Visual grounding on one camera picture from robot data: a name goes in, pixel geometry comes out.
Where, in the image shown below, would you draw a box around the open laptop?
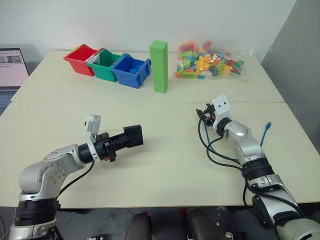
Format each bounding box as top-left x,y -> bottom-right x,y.
0,47 -> 31,110

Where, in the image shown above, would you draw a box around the small black box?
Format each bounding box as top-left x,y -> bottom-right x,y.
123,124 -> 144,149

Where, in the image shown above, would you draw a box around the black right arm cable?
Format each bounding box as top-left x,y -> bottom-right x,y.
196,118 -> 304,219

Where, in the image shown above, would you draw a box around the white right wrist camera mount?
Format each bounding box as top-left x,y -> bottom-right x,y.
210,94 -> 232,131

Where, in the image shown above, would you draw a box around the blue toy bricks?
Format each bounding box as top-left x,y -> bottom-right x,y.
126,63 -> 142,75

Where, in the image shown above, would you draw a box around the green plastic bin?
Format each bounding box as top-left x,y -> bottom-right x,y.
85,47 -> 124,84

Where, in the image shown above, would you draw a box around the clear plastic bag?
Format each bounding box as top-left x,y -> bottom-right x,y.
87,51 -> 103,67

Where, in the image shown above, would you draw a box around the dark rounded shape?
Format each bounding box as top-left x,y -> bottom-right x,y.
185,208 -> 226,240
124,210 -> 153,240

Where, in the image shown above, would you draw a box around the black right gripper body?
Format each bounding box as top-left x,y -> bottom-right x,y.
201,102 -> 217,127

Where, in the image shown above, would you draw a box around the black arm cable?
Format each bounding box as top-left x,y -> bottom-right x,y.
57,161 -> 96,201
196,118 -> 304,219

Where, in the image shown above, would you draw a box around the blue plastic bin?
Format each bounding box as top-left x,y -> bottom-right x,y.
110,52 -> 152,90

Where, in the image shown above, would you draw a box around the clear bag of coloured bricks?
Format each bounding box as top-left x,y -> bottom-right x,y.
173,36 -> 254,81

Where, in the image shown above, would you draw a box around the blue Ethernet cable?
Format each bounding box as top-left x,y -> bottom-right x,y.
201,120 -> 273,166

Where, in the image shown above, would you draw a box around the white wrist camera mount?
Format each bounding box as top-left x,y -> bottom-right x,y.
83,113 -> 102,164
210,94 -> 232,131

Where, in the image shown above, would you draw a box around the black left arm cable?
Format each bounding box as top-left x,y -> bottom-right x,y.
57,161 -> 96,201

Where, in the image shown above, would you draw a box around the red plastic bin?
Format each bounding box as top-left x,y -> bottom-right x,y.
63,44 -> 99,77

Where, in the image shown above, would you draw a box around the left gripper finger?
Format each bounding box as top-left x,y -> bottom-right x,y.
111,142 -> 130,152
109,133 -> 126,147

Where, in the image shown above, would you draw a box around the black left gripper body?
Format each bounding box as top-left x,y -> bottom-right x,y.
95,132 -> 119,164

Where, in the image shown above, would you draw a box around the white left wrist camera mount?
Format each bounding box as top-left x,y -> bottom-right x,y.
83,113 -> 102,164

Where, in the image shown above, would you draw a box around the tall green block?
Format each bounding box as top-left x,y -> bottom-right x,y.
148,39 -> 169,95

